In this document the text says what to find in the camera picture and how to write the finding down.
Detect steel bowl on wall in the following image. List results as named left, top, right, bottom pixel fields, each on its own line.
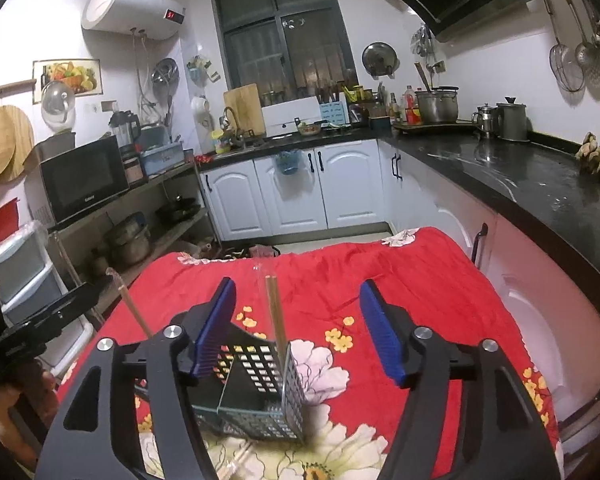
left=152, top=58, right=180, bottom=87

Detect steel pot lid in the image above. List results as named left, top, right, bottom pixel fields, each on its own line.
left=362, top=42, right=400, bottom=80

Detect fruit wall poster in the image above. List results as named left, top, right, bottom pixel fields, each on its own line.
left=32, top=58, right=103, bottom=97

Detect black frying pan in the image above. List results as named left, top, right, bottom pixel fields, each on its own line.
left=156, top=197, right=202, bottom=224

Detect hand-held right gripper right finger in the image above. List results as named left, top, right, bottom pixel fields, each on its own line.
left=358, top=279, right=563, bottom=480

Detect wire mesh skimmer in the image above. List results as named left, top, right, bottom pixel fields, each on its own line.
left=537, top=0, right=586, bottom=94

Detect wooden chopstick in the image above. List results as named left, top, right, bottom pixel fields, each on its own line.
left=214, top=441, right=255, bottom=480
left=264, top=272, right=290, bottom=358
left=106, top=266, right=154, bottom=339

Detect plastic drawer unit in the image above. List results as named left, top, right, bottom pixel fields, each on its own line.
left=0, top=220, right=97, bottom=367

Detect glass pot lid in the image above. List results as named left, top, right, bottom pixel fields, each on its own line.
left=40, top=80, right=77, bottom=134

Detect dark perforated utensil basket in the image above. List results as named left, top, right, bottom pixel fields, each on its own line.
left=135, top=317, right=308, bottom=445

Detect red floral blanket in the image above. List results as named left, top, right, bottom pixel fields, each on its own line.
left=57, top=226, right=564, bottom=480

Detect light blue utensil box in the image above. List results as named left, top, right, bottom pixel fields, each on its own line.
left=318, top=102, right=351, bottom=127

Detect black microwave oven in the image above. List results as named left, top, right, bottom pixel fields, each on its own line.
left=38, top=134, right=131, bottom=227

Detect person's left hand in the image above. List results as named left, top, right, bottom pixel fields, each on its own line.
left=0, top=359, right=57, bottom=442

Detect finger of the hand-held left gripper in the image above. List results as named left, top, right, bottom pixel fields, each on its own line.
left=2, top=283, right=101, bottom=347

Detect dark kitchen window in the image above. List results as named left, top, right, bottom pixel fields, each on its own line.
left=211, top=0, right=359, bottom=104

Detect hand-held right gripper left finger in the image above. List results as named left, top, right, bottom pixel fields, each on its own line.
left=35, top=276, right=237, bottom=480

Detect sink faucet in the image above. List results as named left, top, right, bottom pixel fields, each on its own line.
left=222, top=106, right=245, bottom=149

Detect blue hanging bag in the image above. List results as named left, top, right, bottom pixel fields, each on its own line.
left=274, top=149, right=301, bottom=177

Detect blue storage box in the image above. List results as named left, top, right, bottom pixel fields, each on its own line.
left=142, top=140, right=185, bottom=177

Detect metal shelf rack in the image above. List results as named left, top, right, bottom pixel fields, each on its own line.
left=45, top=159, right=222, bottom=313

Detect wooden cutting board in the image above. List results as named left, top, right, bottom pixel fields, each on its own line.
left=223, top=83, right=266, bottom=137

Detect hanging steel kitchen utensils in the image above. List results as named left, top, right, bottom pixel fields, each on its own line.
left=555, top=0, right=600, bottom=90

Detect pile of ginger roots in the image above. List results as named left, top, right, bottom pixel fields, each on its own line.
left=575, top=132, right=600, bottom=187

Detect large steel pot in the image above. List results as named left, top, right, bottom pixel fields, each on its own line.
left=414, top=86, right=460, bottom=125

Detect black electric kettle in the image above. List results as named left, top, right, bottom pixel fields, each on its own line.
left=108, top=110, right=142, bottom=154

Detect small steel kettle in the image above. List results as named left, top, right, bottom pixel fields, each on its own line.
left=471, top=103, right=499, bottom=139

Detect condiment bottles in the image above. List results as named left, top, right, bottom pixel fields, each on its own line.
left=387, top=84, right=424, bottom=126

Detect round bamboo board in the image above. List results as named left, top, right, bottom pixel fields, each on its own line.
left=0, top=104, right=35, bottom=184

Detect white water heater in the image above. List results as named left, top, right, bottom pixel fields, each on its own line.
left=81, top=0, right=187, bottom=42

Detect stacked steel pots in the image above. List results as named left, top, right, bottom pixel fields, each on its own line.
left=104, top=212, right=152, bottom=267

